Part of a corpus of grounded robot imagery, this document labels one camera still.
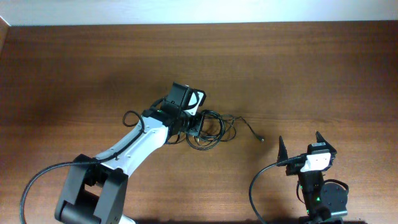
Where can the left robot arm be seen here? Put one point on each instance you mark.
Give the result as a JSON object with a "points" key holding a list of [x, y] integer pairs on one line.
{"points": [[95, 188]]}

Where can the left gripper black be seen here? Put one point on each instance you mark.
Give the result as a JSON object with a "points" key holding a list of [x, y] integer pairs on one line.
{"points": [[195, 129]]}

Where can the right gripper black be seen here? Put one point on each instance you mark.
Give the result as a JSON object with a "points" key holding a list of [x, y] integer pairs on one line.
{"points": [[283, 154]]}

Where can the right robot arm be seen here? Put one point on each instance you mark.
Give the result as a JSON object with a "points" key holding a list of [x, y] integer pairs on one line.
{"points": [[325, 200]]}

